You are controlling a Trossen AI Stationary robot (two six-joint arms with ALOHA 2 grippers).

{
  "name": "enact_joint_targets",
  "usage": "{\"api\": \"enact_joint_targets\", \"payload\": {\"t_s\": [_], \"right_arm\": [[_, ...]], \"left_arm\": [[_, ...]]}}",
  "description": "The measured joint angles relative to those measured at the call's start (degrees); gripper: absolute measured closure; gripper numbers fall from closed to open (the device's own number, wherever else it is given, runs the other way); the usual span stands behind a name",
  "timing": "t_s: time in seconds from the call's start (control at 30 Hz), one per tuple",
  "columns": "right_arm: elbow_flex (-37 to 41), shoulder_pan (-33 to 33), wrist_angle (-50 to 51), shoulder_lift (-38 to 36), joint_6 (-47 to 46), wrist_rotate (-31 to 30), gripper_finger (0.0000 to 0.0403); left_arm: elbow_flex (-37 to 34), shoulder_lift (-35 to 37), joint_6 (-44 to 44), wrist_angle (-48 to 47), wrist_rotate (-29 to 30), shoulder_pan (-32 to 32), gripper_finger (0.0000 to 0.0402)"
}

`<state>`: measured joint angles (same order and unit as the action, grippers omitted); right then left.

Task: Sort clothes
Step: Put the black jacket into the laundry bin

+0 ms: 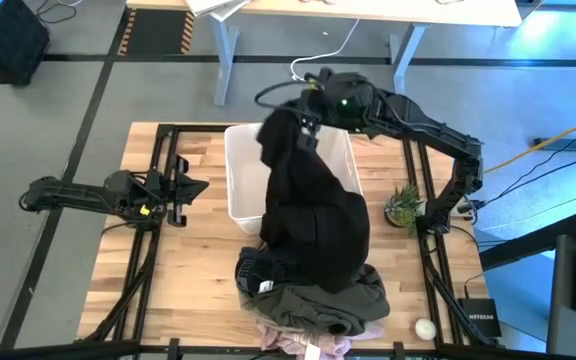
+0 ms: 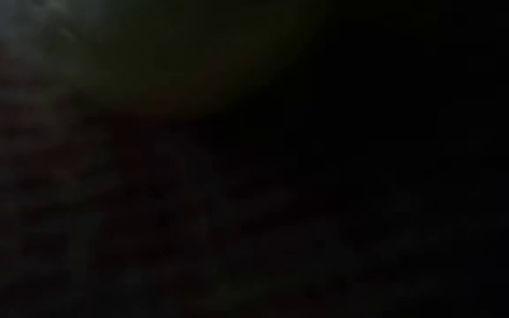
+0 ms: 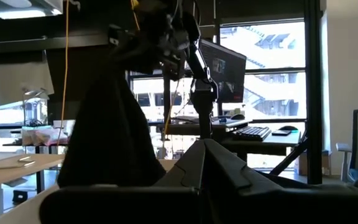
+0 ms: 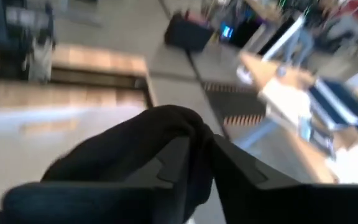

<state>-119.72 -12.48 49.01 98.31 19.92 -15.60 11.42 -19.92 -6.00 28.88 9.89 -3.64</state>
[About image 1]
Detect black mat with striped edges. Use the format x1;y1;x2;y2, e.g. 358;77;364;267
116;7;197;57

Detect white cable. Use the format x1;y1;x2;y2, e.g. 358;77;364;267
289;18;361;82

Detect small potted green plant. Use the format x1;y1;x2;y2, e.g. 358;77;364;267
383;182;425;237

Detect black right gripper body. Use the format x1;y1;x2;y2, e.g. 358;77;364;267
292;67;335;134

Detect black cable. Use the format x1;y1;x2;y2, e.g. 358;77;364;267
477;130;576;209

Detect white papers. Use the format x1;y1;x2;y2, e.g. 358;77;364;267
183;0;252;22

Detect dark grey desk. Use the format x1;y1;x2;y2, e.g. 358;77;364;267
477;212;576;357

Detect pink garment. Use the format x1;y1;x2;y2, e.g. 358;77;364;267
256;322;385;360

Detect black crate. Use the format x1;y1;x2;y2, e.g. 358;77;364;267
0;0;52;86

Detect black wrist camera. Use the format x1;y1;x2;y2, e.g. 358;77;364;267
330;73;375;132

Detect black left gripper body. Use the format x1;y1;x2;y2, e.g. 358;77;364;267
160;169;211;212

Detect black aluminium table frame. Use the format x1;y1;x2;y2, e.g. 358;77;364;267
75;123;507;360

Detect white plastic bin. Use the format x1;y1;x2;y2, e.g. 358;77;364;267
223;122;364;236

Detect navy garment with white label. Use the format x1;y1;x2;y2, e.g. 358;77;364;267
234;245;290;301

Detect yellow cable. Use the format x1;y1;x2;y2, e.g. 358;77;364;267
482;114;576;175

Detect olive green garment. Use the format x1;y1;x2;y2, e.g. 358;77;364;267
240;263;392;337

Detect white ball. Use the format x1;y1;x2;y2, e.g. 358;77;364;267
414;318;438;342

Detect black garment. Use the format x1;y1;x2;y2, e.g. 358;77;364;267
256;102;372;295

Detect black Netgear box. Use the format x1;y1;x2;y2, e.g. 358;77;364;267
457;297;503;339

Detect light wooden desk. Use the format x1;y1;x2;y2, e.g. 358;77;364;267
125;0;524;107

